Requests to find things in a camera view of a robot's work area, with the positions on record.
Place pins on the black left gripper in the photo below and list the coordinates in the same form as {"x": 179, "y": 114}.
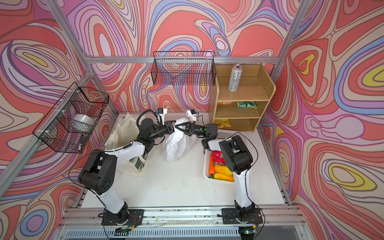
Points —
{"x": 168, "y": 128}

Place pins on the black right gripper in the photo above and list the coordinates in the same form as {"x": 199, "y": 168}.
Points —
{"x": 190, "y": 128}

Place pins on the white plastic grocery bag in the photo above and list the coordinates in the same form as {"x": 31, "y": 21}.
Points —
{"x": 177, "y": 145}

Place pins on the cream canvas tote bag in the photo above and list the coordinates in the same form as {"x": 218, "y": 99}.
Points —
{"x": 122, "y": 137}

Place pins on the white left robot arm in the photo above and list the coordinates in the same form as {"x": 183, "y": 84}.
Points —
{"x": 98, "y": 173}

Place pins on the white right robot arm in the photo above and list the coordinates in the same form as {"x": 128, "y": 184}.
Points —
{"x": 236, "y": 155}

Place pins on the yellow snack packet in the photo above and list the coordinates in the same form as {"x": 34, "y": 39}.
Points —
{"x": 223, "y": 123}

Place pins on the pink dragon fruit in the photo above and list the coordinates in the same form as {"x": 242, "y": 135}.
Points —
{"x": 218, "y": 158}

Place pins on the orange carrot left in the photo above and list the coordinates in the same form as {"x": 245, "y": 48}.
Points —
{"x": 211, "y": 167}

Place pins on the white plastic produce basket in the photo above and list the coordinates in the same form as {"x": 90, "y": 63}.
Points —
{"x": 224, "y": 134}

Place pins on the yellow squash upper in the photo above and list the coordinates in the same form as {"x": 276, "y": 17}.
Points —
{"x": 221, "y": 169}

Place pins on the yellow squash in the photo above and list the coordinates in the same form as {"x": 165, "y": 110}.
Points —
{"x": 221, "y": 169}
{"x": 223, "y": 177}

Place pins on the yellow squash lower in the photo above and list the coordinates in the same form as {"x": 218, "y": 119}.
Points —
{"x": 223, "y": 177}

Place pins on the green snack packet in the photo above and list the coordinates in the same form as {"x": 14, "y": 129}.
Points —
{"x": 246, "y": 105}

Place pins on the wooden shelf unit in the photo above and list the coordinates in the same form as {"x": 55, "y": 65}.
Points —
{"x": 255, "y": 86}

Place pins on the silver drink can right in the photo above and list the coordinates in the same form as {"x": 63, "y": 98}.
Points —
{"x": 235, "y": 77}

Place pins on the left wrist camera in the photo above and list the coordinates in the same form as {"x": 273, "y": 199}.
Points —
{"x": 161, "y": 113}

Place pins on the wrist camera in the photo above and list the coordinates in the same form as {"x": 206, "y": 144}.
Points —
{"x": 192, "y": 115}
{"x": 161, "y": 113}

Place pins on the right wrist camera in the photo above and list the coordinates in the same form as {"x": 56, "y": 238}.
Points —
{"x": 192, "y": 115}

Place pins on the black wire basket back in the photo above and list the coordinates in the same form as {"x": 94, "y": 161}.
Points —
{"x": 184, "y": 68}

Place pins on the black wire basket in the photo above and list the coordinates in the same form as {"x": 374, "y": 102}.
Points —
{"x": 57, "y": 133}
{"x": 184, "y": 68}

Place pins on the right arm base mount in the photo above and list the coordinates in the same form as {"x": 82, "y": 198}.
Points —
{"x": 231, "y": 216}

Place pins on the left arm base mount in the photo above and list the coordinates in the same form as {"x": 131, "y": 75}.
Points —
{"x": 123, "y": 217}

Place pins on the black wire basket left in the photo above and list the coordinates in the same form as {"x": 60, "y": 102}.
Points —
{"x": 57, "y": 133}

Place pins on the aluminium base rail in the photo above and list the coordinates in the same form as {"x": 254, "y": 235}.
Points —
{"x": 203, "y": 216}

